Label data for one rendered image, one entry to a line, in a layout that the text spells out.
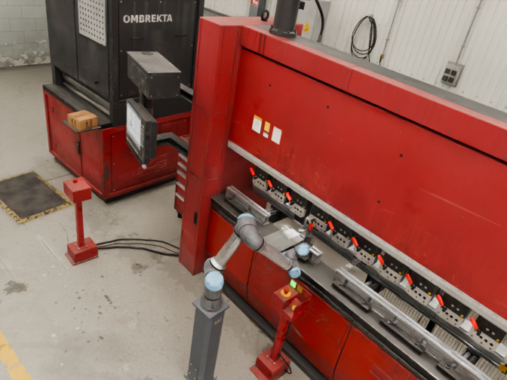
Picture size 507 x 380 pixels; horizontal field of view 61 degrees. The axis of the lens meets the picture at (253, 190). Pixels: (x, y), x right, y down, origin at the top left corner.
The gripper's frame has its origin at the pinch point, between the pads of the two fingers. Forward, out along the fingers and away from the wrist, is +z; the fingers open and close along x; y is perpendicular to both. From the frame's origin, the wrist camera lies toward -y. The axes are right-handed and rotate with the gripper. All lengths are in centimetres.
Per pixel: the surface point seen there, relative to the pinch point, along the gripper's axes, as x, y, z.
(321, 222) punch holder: 5.4, -17.1, -13.7
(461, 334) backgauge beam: 109, 23, -23
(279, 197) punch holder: -29.8, -25.2, 5.1
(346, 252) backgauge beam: 29.4, 0.0, 17.0
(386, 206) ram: 40, -40, -49
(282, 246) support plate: -15.9, 7.5, -7.4
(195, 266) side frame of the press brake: -95, 62, 75
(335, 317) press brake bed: 33, 42, -12
